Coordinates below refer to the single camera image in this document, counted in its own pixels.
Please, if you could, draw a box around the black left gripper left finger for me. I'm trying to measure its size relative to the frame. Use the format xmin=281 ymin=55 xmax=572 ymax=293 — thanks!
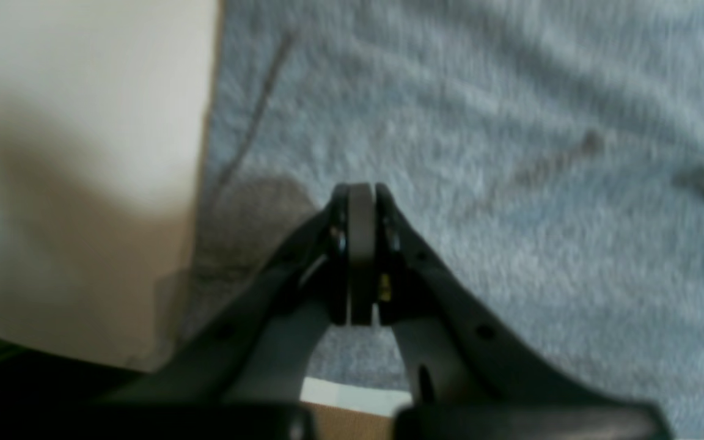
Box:
xmin=84 ymin=184 xmax=351 ymax=439

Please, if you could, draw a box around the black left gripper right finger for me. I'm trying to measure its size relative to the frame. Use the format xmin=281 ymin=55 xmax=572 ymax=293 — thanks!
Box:
xmin=350 ymin=184 xmax=673 ymax=439

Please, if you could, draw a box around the grey t-shirt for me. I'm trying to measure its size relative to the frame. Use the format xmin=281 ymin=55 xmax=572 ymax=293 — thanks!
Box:
xmin=179 ymin=1 xmax=704 ymax=438

